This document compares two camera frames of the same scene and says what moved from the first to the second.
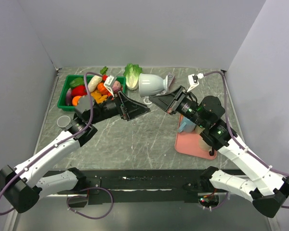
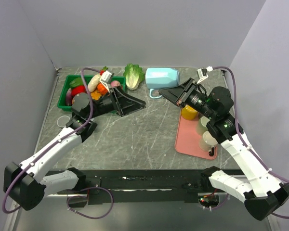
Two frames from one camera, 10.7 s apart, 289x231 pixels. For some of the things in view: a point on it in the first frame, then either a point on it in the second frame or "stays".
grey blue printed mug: (63, 121) stays
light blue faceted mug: (187, 125) to (158, 79)
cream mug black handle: (205, 147) stays
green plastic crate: (61, 103) stays
